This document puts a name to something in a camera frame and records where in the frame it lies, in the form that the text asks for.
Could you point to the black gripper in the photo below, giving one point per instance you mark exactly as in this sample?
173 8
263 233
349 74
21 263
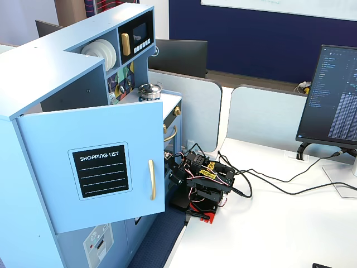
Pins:
173 169

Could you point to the blue door with shopping list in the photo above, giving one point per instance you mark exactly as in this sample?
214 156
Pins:
55 128

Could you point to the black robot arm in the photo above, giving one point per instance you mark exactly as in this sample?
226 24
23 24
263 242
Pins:
207 184

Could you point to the red arm base clamp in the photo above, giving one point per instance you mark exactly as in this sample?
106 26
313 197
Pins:
207 215

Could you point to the blue door with dispenser print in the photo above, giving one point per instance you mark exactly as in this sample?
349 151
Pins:
72 251

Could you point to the black toy microwave door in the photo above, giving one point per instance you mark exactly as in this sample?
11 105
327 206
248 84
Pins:
139 30

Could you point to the blue toy kitchen cabinet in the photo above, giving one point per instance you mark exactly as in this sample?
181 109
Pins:
50 72

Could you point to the brown wooden cabinet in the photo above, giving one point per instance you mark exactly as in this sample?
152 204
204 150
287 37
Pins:
69 12

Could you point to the gold oven knob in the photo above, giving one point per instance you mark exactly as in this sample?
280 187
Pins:
164 129
177 111

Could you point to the grey desk divider panel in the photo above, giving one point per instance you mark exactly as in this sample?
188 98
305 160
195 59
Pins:
198 111
265 114

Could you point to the navy fabric panel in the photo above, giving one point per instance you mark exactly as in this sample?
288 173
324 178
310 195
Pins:
159 240

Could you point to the silver toy pot with lid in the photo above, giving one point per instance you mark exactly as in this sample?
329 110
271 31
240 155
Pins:
150 90

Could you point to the toy ladle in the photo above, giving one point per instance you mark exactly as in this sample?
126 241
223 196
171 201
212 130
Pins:
121 89

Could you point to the black monitor back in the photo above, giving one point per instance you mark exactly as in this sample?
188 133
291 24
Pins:
181 57

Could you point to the white toy plate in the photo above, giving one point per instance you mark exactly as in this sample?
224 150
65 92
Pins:
110 54
93 50
114 53

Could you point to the silver monitor stand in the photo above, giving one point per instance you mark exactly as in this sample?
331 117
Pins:
340 181

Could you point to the monitor showing code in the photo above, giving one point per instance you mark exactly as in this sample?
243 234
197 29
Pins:
329 97

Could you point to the black flat device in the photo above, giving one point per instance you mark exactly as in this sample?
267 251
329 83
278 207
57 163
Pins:
322 265

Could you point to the dark monitor back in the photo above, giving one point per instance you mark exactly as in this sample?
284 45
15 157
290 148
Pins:
47 29

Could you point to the whiteboard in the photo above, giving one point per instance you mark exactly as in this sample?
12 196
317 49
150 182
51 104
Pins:
279 7

